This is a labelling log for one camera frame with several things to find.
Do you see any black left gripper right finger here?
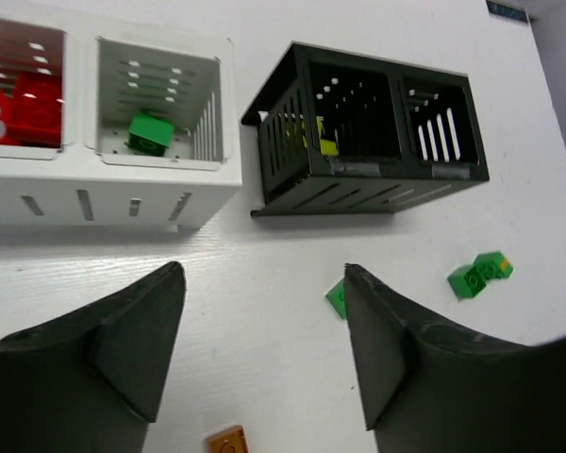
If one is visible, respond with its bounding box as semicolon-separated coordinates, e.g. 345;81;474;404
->
343;264;566;452

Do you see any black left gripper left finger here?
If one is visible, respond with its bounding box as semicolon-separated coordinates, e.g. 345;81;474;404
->
0;261;186;452

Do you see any lime rounded lego brick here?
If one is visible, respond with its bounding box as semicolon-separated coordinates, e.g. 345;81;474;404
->
317;118;339;157

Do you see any green lego pair with yellow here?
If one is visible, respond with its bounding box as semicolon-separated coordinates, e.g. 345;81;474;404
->
447;251;514;300

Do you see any green square lego brick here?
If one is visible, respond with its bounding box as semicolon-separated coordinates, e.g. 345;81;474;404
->
325;279;347;321

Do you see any orange lego brick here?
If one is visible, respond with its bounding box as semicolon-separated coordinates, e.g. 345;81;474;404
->
205;425;249;453

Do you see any green lego in white container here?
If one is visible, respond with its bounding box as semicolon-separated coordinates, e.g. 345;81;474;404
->
127;113;175;157

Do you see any black two-compartment container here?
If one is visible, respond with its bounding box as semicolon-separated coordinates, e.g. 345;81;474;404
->
241;42;490;216

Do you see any red lego in white container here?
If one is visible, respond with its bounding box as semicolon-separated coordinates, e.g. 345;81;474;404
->
8;72;63;147

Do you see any lime lego by black container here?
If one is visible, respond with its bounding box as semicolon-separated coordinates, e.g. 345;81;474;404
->
286;121;308;156

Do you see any white two-compartment container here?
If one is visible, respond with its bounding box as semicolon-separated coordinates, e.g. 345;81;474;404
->
0;3;241;229

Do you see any blue label sticker right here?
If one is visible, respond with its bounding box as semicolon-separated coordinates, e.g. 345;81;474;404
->
486;0;530;24

